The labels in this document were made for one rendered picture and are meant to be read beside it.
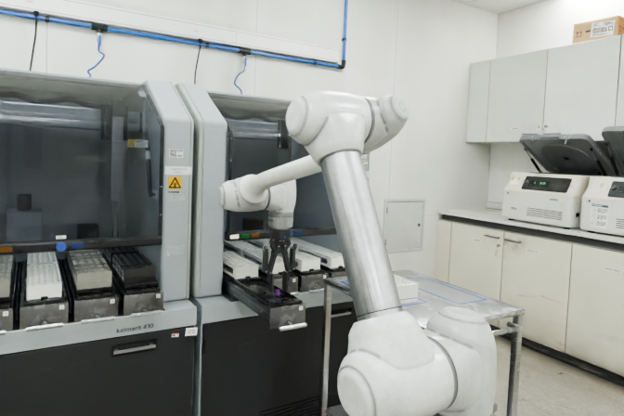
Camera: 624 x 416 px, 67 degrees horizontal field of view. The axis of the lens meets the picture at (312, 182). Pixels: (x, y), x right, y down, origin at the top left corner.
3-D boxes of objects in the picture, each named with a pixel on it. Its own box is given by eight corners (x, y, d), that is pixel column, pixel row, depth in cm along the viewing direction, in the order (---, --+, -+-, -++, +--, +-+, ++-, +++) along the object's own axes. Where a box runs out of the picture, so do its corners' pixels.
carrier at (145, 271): (155, 281, 176) (155, 266, 176) (156, 282, 174) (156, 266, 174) (122, 284, 170) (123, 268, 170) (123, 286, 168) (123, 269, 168)
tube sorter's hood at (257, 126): (189, 223, 230) (193, 93, 227) (297, 218, 262) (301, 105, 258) (227, 241, 186) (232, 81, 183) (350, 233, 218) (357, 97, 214)
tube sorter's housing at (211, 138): (141, 378, 270) (148, 95, 261) (272, 351, 313) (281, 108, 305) (198, 495, 179) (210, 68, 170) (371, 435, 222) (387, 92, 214)
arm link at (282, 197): (286, 209, 177) (254, 210, 169) (287, 168, 176) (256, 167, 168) (301, 213, 168) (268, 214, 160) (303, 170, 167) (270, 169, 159)
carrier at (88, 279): (110, 285, 168) (111, 269, 168) (111, 287, 166) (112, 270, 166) (75, 289, 162) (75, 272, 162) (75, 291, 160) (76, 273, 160)
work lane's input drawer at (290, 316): (203, 279, 213) (204, 260, 212) (232, 276, 220) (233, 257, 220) (275, 334, 151) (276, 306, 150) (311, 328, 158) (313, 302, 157)
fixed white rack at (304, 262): (270, 260, 227) (271, 247, 227) (289, 258, 232) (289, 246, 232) (301, 274, 202) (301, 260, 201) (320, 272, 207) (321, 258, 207)
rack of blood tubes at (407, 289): (348, 282, 186) (348, 266, 185) (369, 279, 190) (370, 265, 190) (396, 304, 160) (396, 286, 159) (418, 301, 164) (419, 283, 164)
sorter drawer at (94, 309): (61, 274, 212) (61, 254, 212) (95, 271, 219) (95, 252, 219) (74, 327, 150) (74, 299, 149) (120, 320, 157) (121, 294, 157)
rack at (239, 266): (211, 266, 211) (211, 252, 210) (231, 264, 216) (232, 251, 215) (235, 282, 185) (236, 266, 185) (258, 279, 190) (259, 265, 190)
